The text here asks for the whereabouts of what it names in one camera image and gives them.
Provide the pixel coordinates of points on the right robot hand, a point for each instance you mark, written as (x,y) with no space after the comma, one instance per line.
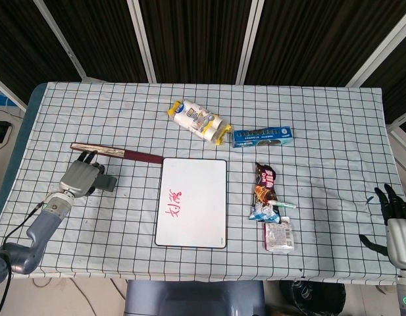
(401,240)

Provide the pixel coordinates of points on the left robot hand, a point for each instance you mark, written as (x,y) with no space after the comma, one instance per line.
(79,179)

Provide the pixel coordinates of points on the grey whiteboard eraser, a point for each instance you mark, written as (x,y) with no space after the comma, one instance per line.
(109,182)

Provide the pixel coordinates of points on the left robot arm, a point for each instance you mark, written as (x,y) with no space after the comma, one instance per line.
(41,227)

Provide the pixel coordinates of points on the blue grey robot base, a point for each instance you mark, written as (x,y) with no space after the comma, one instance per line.
(194,299)

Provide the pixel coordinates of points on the dark red folded fan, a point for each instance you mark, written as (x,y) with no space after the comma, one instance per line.
(137,155)

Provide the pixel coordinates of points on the blue table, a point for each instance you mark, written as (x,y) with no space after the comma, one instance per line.
(25,131)

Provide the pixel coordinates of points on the checkered light blue tablecloth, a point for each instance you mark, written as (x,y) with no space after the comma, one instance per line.
(321,184)

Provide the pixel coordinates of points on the blue crate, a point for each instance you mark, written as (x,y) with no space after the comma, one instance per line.
(0,98)

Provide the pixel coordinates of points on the silver pink sachet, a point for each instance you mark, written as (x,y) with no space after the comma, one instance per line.
(279,237)

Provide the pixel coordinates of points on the small white green tube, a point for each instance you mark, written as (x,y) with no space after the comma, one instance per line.
(283,205)

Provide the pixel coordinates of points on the white rolls yellow pack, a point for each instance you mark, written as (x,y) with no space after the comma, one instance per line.
(197,120)

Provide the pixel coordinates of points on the white blue snack packet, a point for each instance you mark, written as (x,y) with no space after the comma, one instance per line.
(262,213)

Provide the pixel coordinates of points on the brown chocolate snack wrapper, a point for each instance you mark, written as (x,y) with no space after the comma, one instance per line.
(264,184)

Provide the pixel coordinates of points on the blue cardboard box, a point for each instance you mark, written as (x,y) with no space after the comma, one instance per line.
(262,138)

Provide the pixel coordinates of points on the white partition frame post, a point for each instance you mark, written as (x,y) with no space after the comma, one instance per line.
(8,92)
(401,135)
(141,39)
(62,41)
(250,39)
(380,49)

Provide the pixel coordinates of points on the white whiteboard black frame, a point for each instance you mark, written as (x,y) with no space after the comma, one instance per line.
(191,224)

